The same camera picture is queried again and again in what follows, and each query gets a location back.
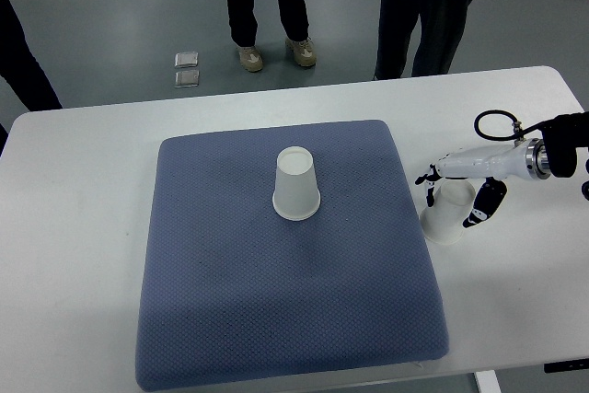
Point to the white robotic hand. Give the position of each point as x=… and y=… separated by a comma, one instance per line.
x=527, y=160

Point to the white paper cup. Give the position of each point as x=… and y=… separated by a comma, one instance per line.
x=296, y=196
x=443, y=222

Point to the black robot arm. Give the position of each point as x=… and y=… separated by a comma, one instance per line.
x=562, y=137

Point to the white paper cup on mat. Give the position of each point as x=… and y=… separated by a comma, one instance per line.
x=296, y=196

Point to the white table leg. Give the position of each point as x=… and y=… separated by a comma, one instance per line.
x=487, y=382

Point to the person in plaid shirt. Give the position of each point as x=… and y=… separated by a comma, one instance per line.
x=442, y=27

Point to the black table control panel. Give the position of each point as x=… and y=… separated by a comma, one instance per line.
x=566, y=366

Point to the blue quilted cushion mat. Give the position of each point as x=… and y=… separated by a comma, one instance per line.
x=233, y=292

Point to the lower silver floor plate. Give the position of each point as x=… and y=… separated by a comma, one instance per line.
x=187, y=78

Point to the silver floor plate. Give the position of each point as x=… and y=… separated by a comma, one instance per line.
x=186, y=59
x=187, y=78

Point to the upper silver floor plate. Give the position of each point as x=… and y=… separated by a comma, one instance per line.
x=186, y=59

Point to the person in dark clothing left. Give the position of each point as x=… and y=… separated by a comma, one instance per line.
x=19, y=67

